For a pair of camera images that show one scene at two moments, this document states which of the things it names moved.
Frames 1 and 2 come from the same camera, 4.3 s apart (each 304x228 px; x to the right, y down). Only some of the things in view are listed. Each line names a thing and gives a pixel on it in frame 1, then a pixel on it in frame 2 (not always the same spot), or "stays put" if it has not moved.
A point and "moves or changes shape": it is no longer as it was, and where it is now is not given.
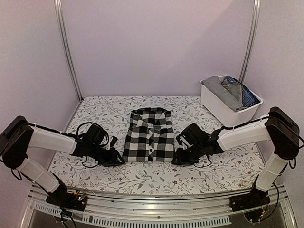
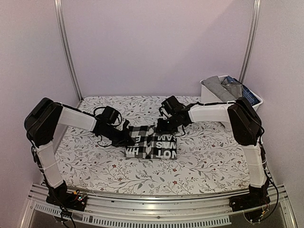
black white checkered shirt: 149,137 moves or changes shape
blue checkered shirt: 249,98 stays put
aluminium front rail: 199,209 stays put
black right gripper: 181,160 → 161,128
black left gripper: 112,160 → 123,141
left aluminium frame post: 59,15 stays put
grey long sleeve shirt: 229,93 stays put
